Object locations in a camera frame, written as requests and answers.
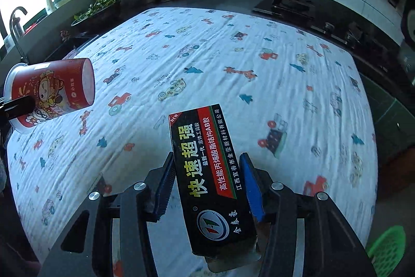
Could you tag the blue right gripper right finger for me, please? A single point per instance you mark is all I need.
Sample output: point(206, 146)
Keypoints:
point(253, 187)

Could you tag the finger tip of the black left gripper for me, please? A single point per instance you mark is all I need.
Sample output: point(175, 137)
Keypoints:
point(16, 108)

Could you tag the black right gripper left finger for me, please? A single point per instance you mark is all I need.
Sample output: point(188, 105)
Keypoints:
point(163, 179)

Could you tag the black glue box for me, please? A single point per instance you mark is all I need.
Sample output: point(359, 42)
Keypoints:
point(214, 204)

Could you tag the red cartoon paper cup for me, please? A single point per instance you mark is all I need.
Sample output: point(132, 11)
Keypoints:
point(48, 90)

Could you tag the kitchen faucet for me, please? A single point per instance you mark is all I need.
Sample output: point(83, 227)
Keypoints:
point(16, 32)

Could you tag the green kitchen cabinet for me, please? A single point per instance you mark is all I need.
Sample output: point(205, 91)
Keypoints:
point(393, 123)

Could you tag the cartoon print tablecloth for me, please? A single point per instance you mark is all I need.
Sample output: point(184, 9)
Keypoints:
point(82, 182)

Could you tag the bowl of green vegetables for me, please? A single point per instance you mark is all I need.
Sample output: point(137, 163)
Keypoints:
point(100, 14)

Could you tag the green plastic basket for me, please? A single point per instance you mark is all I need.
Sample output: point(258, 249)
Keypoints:
point(387, 250)

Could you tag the black gas stove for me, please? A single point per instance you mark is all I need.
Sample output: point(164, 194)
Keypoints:
point(328, 18)

